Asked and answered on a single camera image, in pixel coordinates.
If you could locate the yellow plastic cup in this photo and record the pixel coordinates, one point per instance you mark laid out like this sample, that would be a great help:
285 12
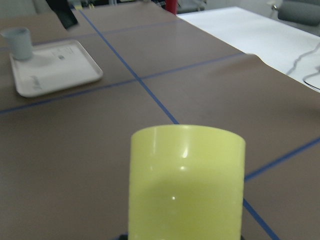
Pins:
186 182

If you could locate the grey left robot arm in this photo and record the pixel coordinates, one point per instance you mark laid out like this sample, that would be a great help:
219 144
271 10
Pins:
62 9

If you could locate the grey plastic cup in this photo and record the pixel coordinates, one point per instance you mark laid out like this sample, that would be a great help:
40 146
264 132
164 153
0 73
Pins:
19 42

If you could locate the brown paper table cover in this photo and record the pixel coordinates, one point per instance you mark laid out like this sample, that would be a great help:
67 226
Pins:
64 157

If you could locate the red fire extinguisher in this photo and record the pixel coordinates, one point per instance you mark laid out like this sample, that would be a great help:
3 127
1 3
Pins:
171 6

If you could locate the cream plastic tray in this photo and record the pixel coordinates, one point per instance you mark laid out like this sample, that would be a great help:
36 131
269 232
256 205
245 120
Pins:
54 67

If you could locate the grey office chair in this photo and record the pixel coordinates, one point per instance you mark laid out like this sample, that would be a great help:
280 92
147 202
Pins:
305 12

